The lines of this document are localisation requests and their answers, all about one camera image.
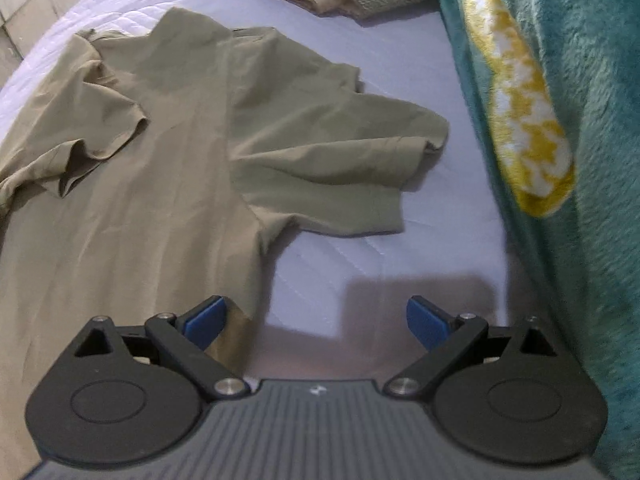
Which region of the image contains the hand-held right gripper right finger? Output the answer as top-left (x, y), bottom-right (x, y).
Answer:
top-left (384, 295), bottom-right (559, 403)

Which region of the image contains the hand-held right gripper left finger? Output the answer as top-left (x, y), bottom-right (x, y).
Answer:
top-left (75, 295), bottom-right (251, 402)

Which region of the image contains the khaki short-sleeved shirt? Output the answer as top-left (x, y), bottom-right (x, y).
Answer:
top-left (0, 7), bottom-right (450, 480)

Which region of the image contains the teal printed fleece blanket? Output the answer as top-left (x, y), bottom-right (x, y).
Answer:
top-left (434, 0), bottom-right (640, 480)

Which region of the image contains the lilac bed sheet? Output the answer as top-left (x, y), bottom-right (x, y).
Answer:
top-left (0, 0), bottom-right (512, 386)

